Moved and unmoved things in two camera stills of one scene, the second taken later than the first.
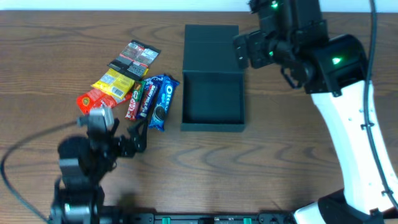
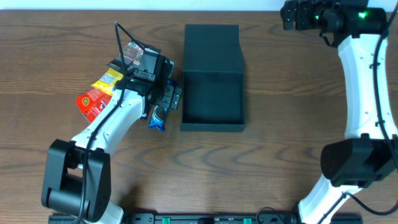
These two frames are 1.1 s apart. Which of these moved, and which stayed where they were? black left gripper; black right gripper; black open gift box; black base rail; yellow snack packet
Moved: black right gripper; black left gripper
Stayed: black base rail; black open gift box; yellow snack packet
